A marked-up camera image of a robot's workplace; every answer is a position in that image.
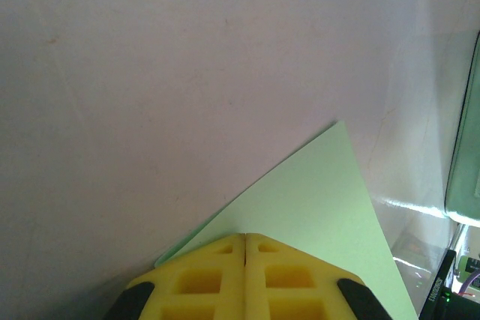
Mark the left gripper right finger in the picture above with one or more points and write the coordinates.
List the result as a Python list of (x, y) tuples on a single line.
[(296, 282)]

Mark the light green paper sheet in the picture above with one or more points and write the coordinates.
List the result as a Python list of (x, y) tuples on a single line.
[(322, 200)]

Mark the aluminium mounting rail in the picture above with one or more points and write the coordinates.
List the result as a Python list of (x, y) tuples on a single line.
[(465, 237)]

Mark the mint green zip pouch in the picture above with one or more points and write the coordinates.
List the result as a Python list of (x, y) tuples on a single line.
[(468, 147)]

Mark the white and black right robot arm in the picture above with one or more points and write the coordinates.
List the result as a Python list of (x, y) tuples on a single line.
[(465, 307)]

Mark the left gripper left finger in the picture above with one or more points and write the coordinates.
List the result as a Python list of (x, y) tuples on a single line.
[(195, 282)]

